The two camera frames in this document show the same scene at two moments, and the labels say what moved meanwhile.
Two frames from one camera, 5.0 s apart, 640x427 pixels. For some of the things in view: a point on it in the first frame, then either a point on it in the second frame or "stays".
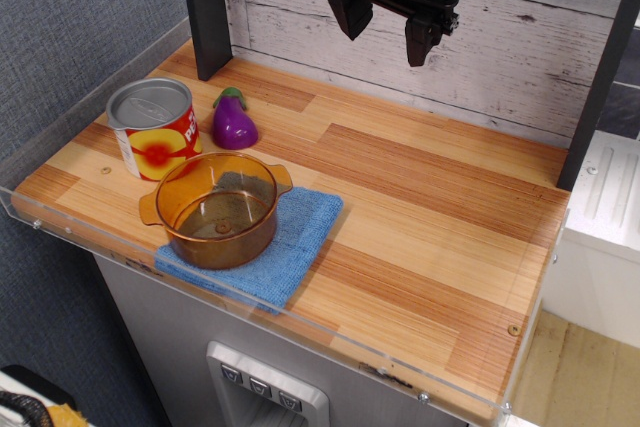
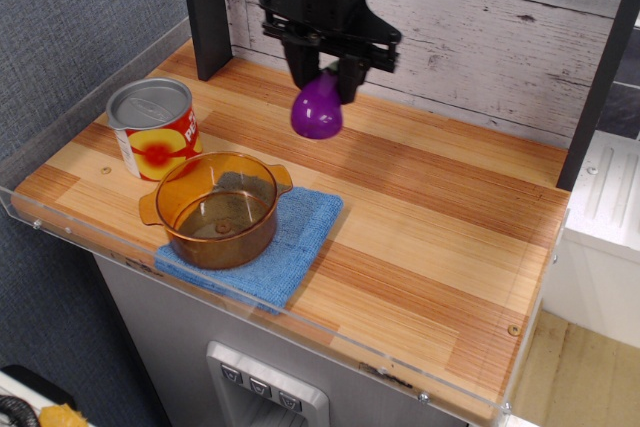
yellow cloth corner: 63,415 stays
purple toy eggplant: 232,126 → 316,111
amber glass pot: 219,209 stays
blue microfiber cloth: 304,221 stays
